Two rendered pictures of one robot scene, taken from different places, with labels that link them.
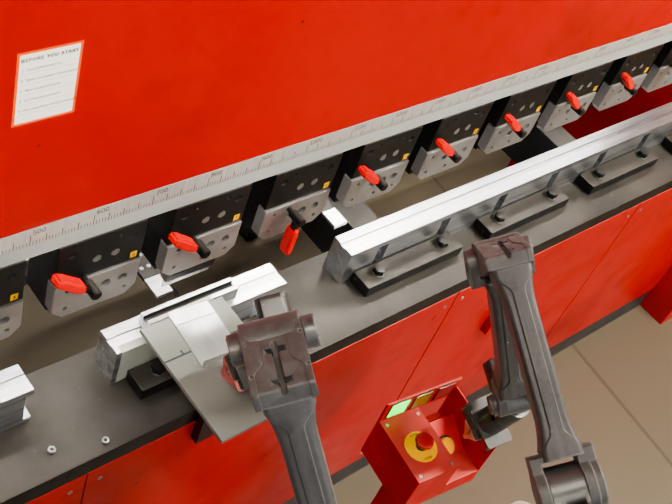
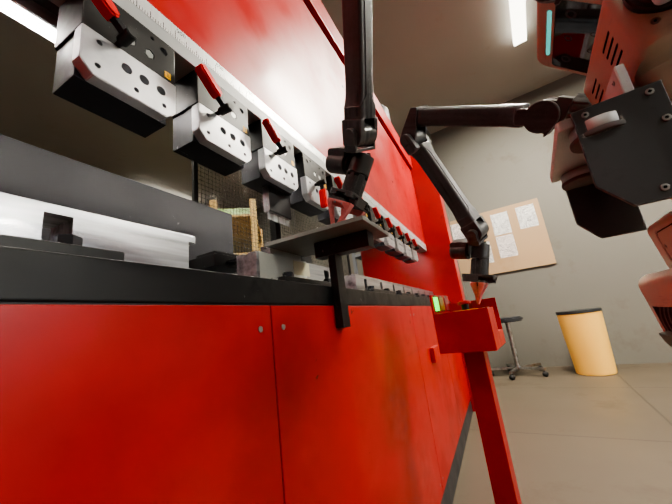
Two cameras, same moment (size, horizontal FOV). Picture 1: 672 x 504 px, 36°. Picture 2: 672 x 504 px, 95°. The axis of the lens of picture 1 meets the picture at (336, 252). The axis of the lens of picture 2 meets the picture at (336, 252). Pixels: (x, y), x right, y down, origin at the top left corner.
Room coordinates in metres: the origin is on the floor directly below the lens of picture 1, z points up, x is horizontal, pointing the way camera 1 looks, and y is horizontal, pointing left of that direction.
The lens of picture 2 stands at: (0.40, 0.21, 0.78)
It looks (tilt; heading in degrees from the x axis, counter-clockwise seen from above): 14 degrees up; 351
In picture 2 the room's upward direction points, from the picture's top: 7 degrees counter-clockwise
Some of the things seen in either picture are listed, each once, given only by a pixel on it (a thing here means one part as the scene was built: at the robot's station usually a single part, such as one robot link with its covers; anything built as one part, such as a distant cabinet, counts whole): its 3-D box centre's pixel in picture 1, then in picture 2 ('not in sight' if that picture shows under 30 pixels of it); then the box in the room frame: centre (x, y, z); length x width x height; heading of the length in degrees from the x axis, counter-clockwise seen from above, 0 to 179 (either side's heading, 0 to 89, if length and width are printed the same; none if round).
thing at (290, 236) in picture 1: (289, 231); (321, 194); (1.32, 0.09, 1.20); 0.04 x 0.02 x 0.10; 56
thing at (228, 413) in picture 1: (221, 365); (328, 239); (1.15, 0.11, 1.00); 0.26 x 0.18 x 0.01; 56
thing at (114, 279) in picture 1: (85, 252); (213, 126); (1.05, 0.36, 1.26); 0.15 x 0.09 x 0.17; 146
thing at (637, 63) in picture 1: (617, 67); (392, 240); (2.20, -0.43, 1.26); 0.15 x 0.09 x 0.17; 146
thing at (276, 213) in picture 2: (189, 260); (277, 207); (1.23, 0.23, 1.13); 0.10 x 0.02 x 0.10; 146
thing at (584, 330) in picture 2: not in sight; (586, 340); (3.42, -2.77, 0.32); 0.41 x 0.40 x 0.64; 140
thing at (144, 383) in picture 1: (200, 355); (311, 287); (1.23, 0.16, 0.89); 0.30 x 0.05 x 0.03; 146
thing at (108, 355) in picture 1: (193, 320); (295, 279); (1.28, 0.20, 0.92); 0.39 x 0.06 x 0.10; 146
